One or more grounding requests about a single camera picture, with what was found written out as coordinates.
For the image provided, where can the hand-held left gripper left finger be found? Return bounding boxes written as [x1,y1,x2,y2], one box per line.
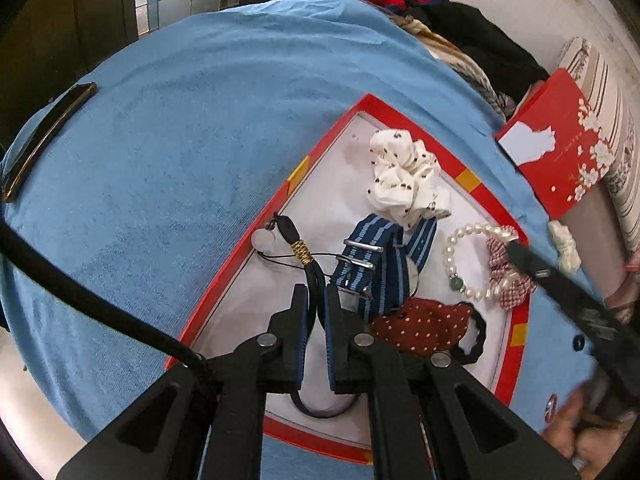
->
[55,284,309,480]

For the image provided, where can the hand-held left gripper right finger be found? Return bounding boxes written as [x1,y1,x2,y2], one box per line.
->
[323,285,582,480]

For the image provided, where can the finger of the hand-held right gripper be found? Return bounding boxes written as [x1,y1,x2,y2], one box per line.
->
[504,241,627,357]

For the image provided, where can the red plaid scrunchie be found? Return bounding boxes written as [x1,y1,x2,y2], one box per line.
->
[486,236,539,312]

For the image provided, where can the large black elastic hair tie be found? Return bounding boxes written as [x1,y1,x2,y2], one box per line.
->
[272,211,362,419]

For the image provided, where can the blue striped watch strap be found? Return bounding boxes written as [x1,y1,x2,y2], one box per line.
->
[329,212,439,324]

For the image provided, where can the red polka dot scrunchie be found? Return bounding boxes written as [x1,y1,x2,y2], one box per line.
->
[369,296,477,359]

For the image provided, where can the black wavy hair tie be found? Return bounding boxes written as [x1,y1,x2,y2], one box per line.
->
[450,301,488,367]

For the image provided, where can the white cherry print scrunchie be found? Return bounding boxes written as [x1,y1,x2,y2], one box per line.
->
[368,128,452,232]

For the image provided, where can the red gift box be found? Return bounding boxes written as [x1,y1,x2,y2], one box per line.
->
[176,93,532,464]

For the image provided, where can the person's right hand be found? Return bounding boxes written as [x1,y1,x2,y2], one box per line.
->
[541,386,640,477]

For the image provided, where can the cream scrunchie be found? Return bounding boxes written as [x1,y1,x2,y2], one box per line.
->
[546,219,583,276]

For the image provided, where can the red box lid white flowers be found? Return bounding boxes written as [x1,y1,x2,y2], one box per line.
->
[494,68,614,222]

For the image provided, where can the striped floral pillow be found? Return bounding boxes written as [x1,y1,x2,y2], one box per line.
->
[554,36,640,261]

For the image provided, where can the blue terry blanket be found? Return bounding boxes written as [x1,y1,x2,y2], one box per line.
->
[0,0,603,480]

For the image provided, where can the pile of clothes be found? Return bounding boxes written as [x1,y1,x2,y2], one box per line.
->
[359,0,552,118]

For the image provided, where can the black smartphone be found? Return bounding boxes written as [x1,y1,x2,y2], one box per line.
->
[1,81,99,204]

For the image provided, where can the clear round charm with cord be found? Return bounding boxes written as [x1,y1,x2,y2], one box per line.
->
[251,227,347,269]

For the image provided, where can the white pearl bracelet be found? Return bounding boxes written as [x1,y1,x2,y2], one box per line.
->
[441,222,519,302]

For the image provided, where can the thick black cable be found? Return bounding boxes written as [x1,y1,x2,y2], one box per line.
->
[0,224,222,397]

